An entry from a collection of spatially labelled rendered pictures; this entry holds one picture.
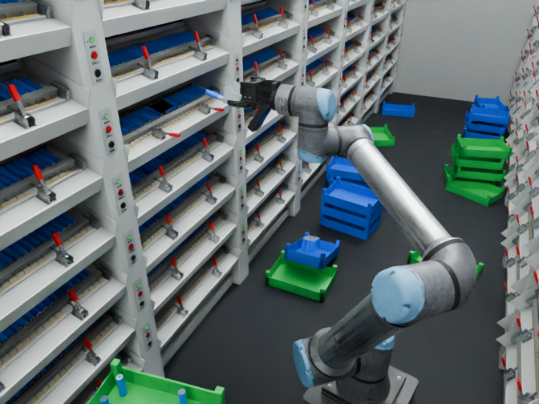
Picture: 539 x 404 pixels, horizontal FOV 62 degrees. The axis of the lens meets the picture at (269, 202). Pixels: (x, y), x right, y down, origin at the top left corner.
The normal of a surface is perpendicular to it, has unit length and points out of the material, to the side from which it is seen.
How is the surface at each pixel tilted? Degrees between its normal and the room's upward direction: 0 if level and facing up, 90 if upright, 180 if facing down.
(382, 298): 80
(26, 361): 19
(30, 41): 109
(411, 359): 0
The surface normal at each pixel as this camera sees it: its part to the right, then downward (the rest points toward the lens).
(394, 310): -0.91, 0.04
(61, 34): 0.86, 0.48
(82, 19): 0.91, 0.22
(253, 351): 0.00, -0.86
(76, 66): -0.43, 0.46
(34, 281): 0.29, -0.75
